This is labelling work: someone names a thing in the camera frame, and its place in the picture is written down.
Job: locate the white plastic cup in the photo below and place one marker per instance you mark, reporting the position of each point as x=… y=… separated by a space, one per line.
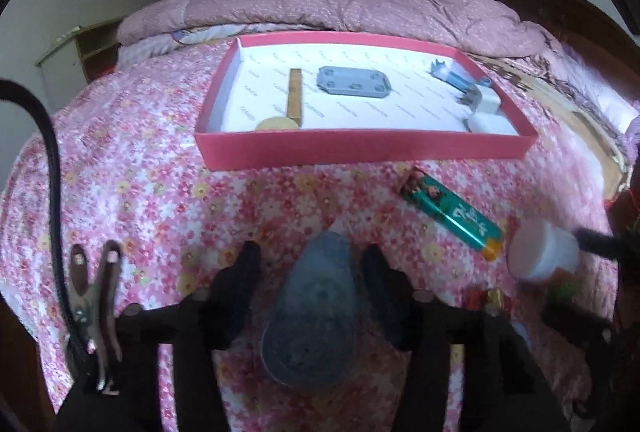
x=540 y=252

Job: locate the blue and white plastic toy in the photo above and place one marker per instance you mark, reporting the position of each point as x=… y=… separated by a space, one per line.
x=450 y=73

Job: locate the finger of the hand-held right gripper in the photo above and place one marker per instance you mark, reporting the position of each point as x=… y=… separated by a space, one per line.
x=575 y=319
x=600 y=241

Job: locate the wooden stick with round end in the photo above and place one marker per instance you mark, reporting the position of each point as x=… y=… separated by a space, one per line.
x=295 y=97

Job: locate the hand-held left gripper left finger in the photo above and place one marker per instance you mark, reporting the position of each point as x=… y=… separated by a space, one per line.
x=241 y=279

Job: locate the pale lilac pillow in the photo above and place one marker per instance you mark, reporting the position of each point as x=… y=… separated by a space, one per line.
x=600 y=85

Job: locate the small red plastic item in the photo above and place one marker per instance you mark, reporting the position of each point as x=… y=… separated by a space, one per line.
x=482 y=299

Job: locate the metal alligator clip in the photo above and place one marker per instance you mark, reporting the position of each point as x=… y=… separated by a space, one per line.
x=95 y=307

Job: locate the white charger block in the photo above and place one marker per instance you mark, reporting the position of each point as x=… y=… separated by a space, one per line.
x=484 y=105

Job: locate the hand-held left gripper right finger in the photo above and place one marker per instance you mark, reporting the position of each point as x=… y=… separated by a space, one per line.
x=381 y=284

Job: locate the green lighter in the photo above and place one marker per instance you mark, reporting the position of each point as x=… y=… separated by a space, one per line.
x=455 y=212

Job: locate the pale wooden nightstand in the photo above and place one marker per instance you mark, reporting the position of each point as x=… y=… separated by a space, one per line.
x=75 y=57

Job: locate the pink floral bedsheet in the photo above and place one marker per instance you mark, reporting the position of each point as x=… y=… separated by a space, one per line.
x=150 y=192

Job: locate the blue-grey correction tape dispenser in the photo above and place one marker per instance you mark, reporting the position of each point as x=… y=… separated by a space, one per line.
x=315 y=312

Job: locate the pink cardboard box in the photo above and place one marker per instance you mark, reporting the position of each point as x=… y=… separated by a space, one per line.
x=360 y=145

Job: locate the pink folded quilt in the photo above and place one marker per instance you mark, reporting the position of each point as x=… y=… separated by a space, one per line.
x=350 y=7

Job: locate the dark wooden headboard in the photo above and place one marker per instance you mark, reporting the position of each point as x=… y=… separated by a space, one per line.
x=560 y=7

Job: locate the grey plate with holes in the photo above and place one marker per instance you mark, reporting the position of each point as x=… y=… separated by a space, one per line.
x=352 y=82

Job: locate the brown and yellow blanket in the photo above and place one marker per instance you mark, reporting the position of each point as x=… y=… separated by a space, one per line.
x=590 y=122

